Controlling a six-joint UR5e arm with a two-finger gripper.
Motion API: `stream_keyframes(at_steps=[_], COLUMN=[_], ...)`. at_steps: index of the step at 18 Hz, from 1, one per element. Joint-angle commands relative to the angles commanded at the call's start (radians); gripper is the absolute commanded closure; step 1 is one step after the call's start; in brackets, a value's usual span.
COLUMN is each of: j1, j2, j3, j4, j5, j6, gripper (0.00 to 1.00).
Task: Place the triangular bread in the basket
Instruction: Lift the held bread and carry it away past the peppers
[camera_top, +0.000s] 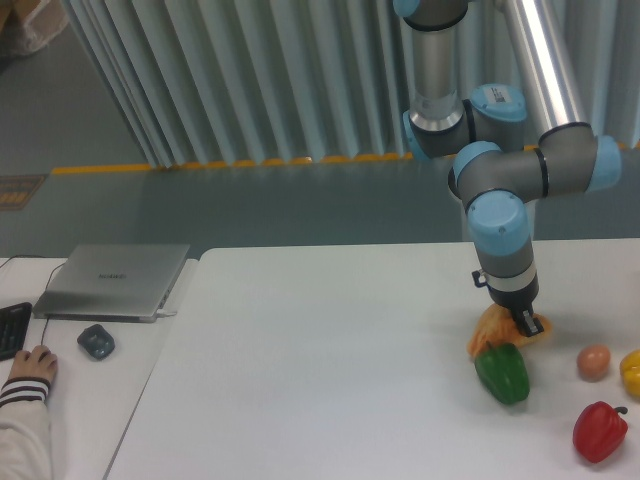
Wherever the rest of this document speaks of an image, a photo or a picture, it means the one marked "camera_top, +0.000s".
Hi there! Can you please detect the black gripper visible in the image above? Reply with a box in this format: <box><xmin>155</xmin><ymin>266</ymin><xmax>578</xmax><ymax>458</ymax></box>
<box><xmin>488</xmin><ymin>284</ymin><xmax>544</xmax><ymax>337</ymax></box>

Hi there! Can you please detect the orange triangular bread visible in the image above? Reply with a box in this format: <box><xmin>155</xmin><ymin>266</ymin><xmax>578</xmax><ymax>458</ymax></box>
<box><xmin>466</xmin><ymin>304</ymin><xmax>553</xmax><ymax>359</ymax></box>

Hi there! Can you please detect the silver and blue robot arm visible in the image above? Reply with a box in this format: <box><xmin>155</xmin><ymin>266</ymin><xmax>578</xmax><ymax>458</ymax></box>
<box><xmin>394</xmin><ymin>1</ymin><xmax>622</xmax><ymax>337</ymax></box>

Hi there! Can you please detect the forearm in white striped sleeve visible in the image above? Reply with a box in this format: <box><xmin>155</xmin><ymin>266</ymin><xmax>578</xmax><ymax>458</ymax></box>
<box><xmin>1</xmin><ymin>377</ymin><xmax>53</xmax><ymax>479</ymax></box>

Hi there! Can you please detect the person's hand on mouse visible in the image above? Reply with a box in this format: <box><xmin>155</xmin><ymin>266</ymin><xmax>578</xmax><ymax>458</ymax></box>
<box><xmin>8</xmin><ymin>345</ymin><xmax>58</xmax><ymax>385</ymax></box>

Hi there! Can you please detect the green bell pepper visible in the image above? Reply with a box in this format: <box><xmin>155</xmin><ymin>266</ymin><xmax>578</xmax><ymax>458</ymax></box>
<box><xmin>474</xmin><ymin>343</ymin><xmax>530</xmax><ymax>405</ymax></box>

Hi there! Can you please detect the brown egg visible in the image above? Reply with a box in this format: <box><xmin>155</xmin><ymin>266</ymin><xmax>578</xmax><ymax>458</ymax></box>
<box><xmin>576</xmin><ymin>344</ymin><xmax>611</xmax><ymax>381</ymax></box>

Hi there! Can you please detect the yellow bell pepper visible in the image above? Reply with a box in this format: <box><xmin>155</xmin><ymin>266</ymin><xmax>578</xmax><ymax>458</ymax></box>
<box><xmin>619</xmin><ymin>349</ymin><xmax>640</xmax><ymax>397</ymax></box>

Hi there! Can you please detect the red bell pepper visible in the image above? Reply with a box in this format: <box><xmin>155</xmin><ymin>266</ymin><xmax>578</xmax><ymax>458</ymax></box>
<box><xmin>572</xmin><ymin>401</ymin><xmax>628</xmax><ymax>464</ymax></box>

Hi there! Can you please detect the white usb plug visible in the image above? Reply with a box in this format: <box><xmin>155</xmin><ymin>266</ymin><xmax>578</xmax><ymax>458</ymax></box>
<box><xmin>155</xmin><ymin>309</ymin><xmax>177</xmax><ymax>319</ymax></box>

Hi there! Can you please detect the white folding partition screen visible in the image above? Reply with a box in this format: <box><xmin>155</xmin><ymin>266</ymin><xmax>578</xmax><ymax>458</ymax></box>
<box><xmin>61</xmin><ymin>1</ymin><xmax>639</xmax><ymax>168</ymax></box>

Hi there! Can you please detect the silver closed laptop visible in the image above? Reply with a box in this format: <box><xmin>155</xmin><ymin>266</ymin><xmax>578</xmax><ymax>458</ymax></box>
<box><xmin>33</xmin><ymin>244</ymin><xmax>189</xmax><ymax>323</ymax></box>

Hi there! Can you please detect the black keyboard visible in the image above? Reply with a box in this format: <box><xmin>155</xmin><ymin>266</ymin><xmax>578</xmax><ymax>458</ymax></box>
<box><xmin>0</xmin><ymin>302</ymin><xmax>32</xmax><ymax>361</ymax></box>

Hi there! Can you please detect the black mouse cable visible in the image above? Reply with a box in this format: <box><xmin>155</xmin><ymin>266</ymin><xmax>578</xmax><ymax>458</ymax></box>
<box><xmin>0</xmin><ymin>254</ymin><xmax>68</xmax><ymax>349</ymax></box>

